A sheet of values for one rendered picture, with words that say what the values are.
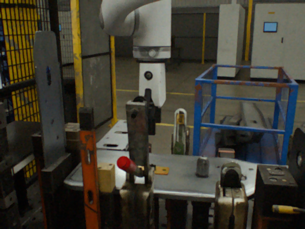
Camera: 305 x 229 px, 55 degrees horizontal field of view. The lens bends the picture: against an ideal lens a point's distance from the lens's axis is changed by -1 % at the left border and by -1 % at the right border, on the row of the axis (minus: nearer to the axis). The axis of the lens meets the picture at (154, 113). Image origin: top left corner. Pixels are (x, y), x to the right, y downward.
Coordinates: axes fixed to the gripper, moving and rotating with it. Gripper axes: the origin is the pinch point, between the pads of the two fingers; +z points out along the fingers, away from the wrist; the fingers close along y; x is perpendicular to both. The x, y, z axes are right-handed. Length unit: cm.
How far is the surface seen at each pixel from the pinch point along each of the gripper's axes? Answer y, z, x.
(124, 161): -26.4, -2.2, -0.2
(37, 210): 21, 42, 47
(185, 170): 1.7, 12.1, -8.4
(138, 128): -16.6, -4.5, -0.3
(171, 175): -1.8, 12.1, -5.1
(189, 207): 32, 42, -9
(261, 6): 767, -87, -153
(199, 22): 1190, -59, 9
